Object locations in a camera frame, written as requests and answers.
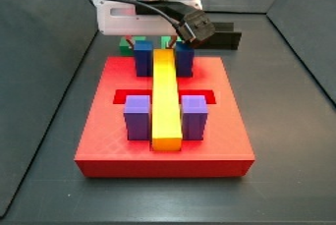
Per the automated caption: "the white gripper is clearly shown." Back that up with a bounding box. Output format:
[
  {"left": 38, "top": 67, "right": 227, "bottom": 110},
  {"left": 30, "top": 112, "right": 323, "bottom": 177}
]
[{"left": 93, "top": 0, "right": 179, "bottom": 48}]

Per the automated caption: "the green stepped block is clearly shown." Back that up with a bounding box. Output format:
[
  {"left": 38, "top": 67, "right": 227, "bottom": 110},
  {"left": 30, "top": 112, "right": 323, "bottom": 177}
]
[{"left": 119, "top": 35, "right": 171, "bottom": 57}]

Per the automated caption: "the black angled fixture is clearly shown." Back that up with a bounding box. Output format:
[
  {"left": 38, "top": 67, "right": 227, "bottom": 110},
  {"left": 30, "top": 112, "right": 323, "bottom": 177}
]
[{"left": 198, "top": 23, "right": 242, "bottom": 50}]

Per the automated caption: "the red base board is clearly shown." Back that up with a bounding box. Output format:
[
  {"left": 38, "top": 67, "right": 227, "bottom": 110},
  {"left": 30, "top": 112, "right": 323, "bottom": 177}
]
[{"left": 75, "top": 57, "right": 255, "bottom": 178}]

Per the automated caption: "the yellow long bar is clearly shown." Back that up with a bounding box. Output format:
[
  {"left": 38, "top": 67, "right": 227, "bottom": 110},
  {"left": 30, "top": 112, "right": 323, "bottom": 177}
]
[{"left": 153, "top": 49, "right": 183, "bottom": 151}]

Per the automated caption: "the dark blue left post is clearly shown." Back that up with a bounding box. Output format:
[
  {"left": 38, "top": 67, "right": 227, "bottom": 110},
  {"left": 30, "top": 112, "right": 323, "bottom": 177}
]
[{"left": 134, "top": 40, "right": 154, "bottom": 77}]

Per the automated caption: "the dark blue post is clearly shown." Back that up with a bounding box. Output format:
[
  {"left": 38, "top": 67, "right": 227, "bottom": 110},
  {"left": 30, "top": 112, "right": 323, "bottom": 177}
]
[
  {"left": 134, "top": 40, "right": 154, "bottom": 77},
  {"left": 175, "top": 42, "right": 195, "bottom": 78}
]

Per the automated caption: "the dark blue right post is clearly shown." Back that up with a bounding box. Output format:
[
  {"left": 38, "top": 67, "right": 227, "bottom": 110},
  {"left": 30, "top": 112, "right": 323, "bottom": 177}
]
[{"left": 175, "top": 42, "right": 195, "bottom": 78}]

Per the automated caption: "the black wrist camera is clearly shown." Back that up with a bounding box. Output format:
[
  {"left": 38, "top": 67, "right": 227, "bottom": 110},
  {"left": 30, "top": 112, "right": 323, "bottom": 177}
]
[{"left": 177, "top": 10, "right": 215, "bottom": 47}]

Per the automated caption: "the purple left post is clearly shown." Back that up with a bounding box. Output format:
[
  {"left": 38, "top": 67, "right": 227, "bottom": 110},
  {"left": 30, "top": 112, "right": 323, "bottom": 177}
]
[{"left": 125, "top": 95, "right": 151, "bottom": 141}]

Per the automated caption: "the purple post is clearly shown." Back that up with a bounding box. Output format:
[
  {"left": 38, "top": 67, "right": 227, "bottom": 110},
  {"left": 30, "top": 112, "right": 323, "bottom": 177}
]
[
  {"left": 182, "top": 95, "right": 210, "bottom": 141},
  {"left": 125, "top": 95, "right": 151, "bottom": 141}
]

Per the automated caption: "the purple right post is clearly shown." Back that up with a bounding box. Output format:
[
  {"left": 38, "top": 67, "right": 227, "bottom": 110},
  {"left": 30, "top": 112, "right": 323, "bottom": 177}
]
[{"left": 182, "top": 95, "right": 210, "bottom": 141}]

